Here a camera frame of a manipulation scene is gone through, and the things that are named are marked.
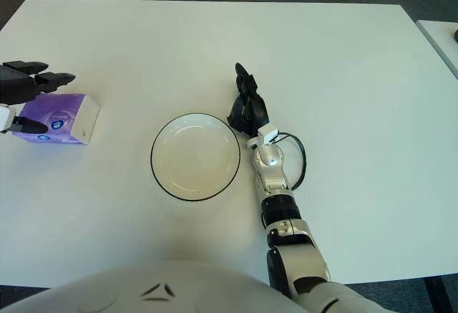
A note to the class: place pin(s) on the white side table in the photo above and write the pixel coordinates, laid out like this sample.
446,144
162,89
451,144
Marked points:
442,41

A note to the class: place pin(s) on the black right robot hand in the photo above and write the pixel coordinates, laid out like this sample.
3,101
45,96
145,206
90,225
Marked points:
254,112

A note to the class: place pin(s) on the dark object on side table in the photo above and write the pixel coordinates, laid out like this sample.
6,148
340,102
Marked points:
456,36

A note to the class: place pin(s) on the purple tissue paper pack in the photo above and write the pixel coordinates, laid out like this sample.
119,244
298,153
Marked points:
53,109

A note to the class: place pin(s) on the black table leg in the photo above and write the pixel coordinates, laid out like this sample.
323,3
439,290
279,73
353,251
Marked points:
436,295

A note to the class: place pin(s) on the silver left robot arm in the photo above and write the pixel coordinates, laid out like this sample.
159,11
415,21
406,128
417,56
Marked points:
4,116

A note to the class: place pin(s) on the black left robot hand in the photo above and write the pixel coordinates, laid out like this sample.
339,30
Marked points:
18,84

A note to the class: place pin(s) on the silver robot torso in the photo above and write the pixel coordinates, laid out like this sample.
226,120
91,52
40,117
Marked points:
179,284

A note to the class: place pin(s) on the white plate with black rim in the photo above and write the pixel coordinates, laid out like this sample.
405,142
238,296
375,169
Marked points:
195,159

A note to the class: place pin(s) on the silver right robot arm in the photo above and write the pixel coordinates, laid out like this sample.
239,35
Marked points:
272,155

